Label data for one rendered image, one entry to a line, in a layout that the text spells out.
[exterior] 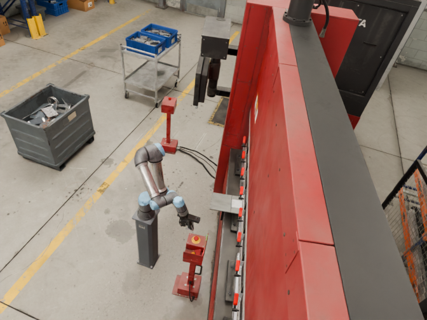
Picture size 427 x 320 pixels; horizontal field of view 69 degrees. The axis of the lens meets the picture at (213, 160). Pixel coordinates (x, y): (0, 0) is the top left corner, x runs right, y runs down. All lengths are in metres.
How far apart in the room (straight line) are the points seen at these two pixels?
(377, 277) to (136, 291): 2.63
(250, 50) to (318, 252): 2.08
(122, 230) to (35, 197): 1.14
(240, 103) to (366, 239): 2.18
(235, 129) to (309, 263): 2.39
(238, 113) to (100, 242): 1.97
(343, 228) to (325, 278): 0.18
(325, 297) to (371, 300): 0.11
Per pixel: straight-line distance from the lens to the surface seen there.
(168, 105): 3.93
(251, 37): 2.67
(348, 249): 0.93
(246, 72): 2.80
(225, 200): 2.60
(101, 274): 3.40
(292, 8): 2.31
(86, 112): 4.37
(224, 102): 5.58
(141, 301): 3.23
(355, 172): 1.16
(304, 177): 1.05
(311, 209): 0.96
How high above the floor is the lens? 2.99
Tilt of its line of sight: 43 degrees down
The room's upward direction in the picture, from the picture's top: 9 degrees clockwise
